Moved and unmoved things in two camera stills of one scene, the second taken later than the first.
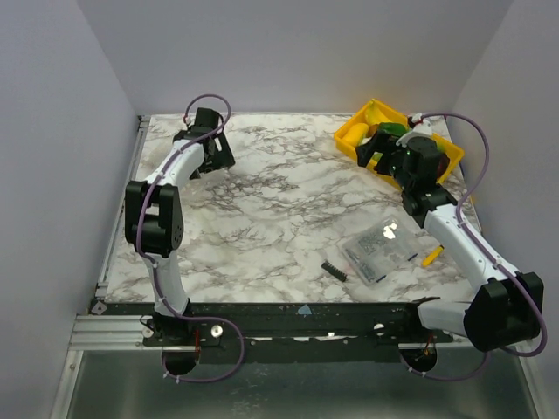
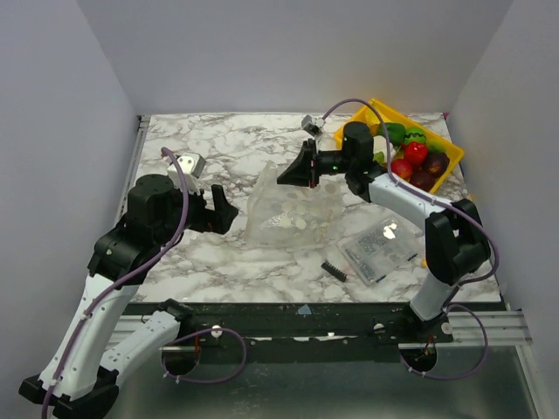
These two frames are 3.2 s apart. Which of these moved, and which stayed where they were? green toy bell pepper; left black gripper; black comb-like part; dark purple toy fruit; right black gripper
Moved: right black gripper; left black gripper
Stayed: dark purple toy fruit; green toy bell pepper; black comb-like part
